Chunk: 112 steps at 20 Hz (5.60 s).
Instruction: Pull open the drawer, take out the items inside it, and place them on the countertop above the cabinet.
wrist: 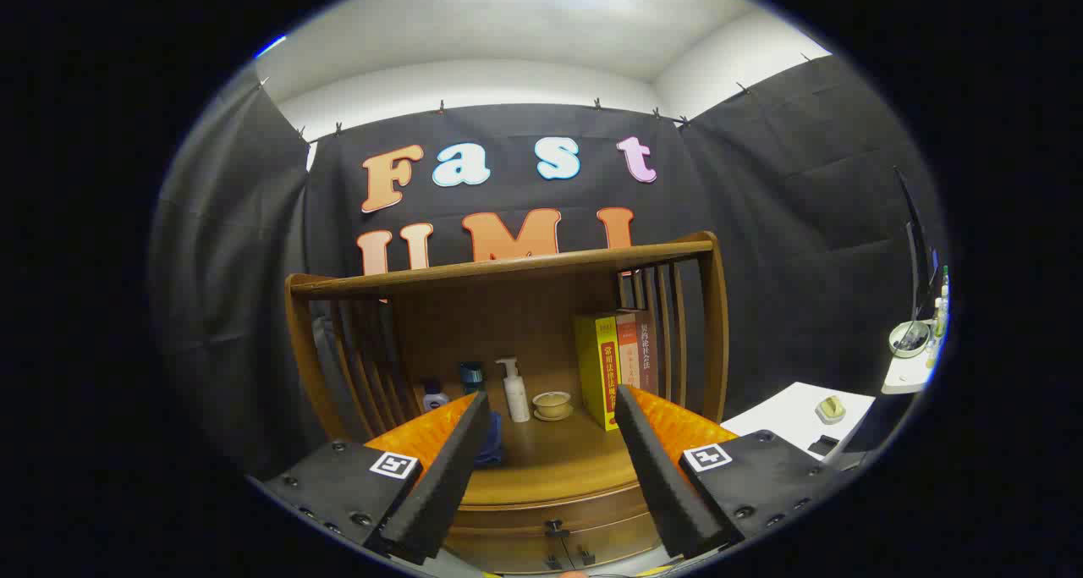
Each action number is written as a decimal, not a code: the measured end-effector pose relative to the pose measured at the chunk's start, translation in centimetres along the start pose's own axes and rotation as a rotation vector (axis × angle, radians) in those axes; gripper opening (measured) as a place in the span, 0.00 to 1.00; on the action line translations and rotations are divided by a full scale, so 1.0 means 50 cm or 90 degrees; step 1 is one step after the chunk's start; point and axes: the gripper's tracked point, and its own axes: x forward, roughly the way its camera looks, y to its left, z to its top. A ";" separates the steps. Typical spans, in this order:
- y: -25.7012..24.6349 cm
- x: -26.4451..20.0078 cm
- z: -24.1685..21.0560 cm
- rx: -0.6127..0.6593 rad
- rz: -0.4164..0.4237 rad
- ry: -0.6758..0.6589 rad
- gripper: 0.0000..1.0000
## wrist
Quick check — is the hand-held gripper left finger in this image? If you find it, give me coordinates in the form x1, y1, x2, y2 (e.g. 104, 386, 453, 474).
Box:
262, 392, 493, 566

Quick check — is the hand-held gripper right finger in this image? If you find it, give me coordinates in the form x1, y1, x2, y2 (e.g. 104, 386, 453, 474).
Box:
613, 383, 838, 562

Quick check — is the wooden drawer with black knob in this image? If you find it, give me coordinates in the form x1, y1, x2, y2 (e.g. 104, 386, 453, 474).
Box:
455, 485, 657, 547

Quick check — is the wooden countertop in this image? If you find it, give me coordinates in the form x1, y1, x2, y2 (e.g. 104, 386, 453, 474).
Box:
398, 382, 646, 508

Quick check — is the white side cabinet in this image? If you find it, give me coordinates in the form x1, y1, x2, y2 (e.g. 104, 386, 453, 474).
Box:
719, 381, 877, 465

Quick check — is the wooden cabinet with slatted sides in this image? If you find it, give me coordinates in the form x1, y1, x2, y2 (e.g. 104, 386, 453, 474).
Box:
284, 231, 730, 575

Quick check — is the blue folded towel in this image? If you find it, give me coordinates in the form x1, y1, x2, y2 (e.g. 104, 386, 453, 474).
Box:
472, 410, 505, 467

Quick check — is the white pump bottle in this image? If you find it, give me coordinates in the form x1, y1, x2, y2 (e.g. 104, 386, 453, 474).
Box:
495, 356, 531, 424

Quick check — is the thick yellow book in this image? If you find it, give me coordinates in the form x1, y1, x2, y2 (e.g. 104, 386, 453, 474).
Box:
574, 313, 623, 432

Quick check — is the brown book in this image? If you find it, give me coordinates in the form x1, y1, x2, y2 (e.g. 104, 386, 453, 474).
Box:
635, 309, 661, 397

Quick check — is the beige lidded tea bowl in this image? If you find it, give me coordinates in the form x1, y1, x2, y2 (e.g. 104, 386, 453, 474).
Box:
532, 390, 574, 422

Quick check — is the orange and white book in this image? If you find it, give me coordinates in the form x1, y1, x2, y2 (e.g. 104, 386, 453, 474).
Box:
615, 311, 642, 391

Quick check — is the white desk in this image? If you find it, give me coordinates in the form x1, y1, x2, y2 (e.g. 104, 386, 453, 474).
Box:
880, 341, 942, 395

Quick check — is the pale green bowl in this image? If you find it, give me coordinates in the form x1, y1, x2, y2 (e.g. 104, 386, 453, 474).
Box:
888, 320, 932, 359

